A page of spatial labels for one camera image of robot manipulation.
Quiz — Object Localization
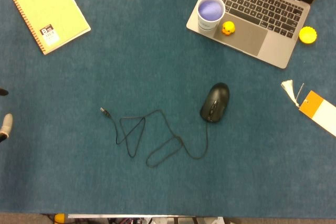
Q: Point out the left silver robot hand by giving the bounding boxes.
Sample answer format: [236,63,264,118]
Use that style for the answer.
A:
[0,88,13,143]

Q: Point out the black mouse cable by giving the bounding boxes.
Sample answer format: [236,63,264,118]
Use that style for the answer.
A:
[99,106,209,168]

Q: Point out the black computer mouse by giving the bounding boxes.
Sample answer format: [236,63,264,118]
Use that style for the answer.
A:
[199,82,230,124]

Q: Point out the yellow spiral notebook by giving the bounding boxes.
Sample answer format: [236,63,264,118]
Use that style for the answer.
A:
[10,0,92,56]

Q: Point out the blue felt table mat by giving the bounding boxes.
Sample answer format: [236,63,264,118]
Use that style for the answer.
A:
[0,0,336,220]

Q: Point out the white paper cup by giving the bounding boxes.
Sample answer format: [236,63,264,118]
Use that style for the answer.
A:
[197,0,226,34]

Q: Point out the yellow rubber duck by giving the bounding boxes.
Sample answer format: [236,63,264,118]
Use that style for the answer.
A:
[222,21,236,36]

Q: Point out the grey laptop computer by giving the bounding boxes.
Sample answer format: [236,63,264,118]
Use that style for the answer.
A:
[186,0,333,69]

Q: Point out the white bookmark tassel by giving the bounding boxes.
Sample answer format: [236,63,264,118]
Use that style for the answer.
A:
[280,79,305,108]

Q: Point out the orange and white bookmark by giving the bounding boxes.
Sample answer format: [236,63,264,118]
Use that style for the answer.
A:
[298,90,336,138]

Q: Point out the yellow bottle cap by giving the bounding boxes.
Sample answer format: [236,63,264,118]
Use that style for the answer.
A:
[299,26,318,45]

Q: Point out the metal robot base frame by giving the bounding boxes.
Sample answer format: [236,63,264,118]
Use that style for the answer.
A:
[67,214,224,224]

